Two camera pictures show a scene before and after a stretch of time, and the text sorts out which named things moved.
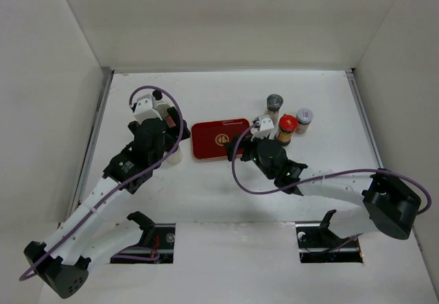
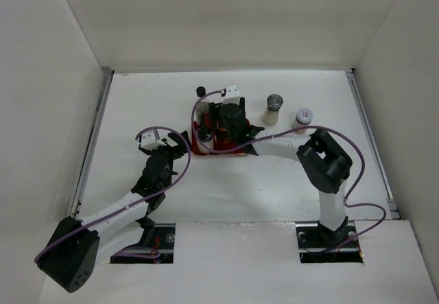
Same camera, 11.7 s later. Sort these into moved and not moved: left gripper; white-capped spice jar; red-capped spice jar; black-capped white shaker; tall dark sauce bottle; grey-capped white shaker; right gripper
Moved: tall dark sauce bottle; left gripper; black-capped white shaker; right gripper; red-capped spice jar
Not moved: white-capped spice jar; grey-capped white shaker
